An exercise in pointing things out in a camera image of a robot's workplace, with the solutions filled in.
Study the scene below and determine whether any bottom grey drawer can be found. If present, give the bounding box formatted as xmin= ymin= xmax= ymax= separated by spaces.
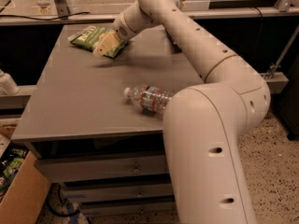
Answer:
xmin=81 ymin=199 xmax=176 ymax=217

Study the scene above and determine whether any cardboard box with items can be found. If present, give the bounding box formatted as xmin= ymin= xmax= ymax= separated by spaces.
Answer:
xmin=0 ymin=124 xmax=52 ymax=224

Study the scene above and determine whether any middle grey drawer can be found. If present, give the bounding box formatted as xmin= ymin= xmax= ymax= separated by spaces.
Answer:
xmin=63 ymin=182 xmax=173 ymax=203

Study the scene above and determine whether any clear plastic water bottle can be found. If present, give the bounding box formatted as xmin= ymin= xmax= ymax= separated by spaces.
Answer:
xmin=123 ymin=85 xmax=174 ymax=114

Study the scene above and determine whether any black cable on rail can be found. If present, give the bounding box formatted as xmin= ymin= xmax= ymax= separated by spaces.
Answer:
xmin=0 ymin=11 xmax=92 ymax=21

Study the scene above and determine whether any grey drawer cabinet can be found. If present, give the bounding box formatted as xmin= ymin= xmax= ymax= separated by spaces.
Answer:
xmin=12 ymin=24 xmax=201 ymax=211

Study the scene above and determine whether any top grey drawer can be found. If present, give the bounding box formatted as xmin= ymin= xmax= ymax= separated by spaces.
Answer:
xmin=35 ymin=151 xmax=167 ymax=183

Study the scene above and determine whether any black cable on floor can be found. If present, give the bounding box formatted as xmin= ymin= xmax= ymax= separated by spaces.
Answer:
xmin=45 ymin=184 xmax=82 ymax=218

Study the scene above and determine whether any grey metal frame rail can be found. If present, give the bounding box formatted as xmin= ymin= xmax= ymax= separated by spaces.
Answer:
xmin=0 ymin=0 xmax=299 ymax=25

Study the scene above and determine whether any white pipe at left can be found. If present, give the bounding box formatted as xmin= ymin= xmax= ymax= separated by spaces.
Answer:
xmin=0 ymin=69 xmax=20 ymax=95

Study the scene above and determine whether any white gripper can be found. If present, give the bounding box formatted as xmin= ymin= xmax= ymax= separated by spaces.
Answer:
xmin=93 ymin=14 xmax=136 ymax=58

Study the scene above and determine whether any green jalapeno chip bag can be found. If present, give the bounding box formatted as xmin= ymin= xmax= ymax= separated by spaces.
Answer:
xmin=68 ymin=25 xmax=126 ymax=55

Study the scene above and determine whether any grey drawer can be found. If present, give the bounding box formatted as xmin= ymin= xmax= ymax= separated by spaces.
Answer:
xmin=63 ymin=182 xmax=173 ymax=203
xmin=35 ymin=151 xmax=167 ymax=183
xmin=81 ymin=199 xmax=176 ymax=217

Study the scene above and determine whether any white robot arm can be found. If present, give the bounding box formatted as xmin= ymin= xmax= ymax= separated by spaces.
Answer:
xmin=93 ymin=0 xmax=271 ymax=224

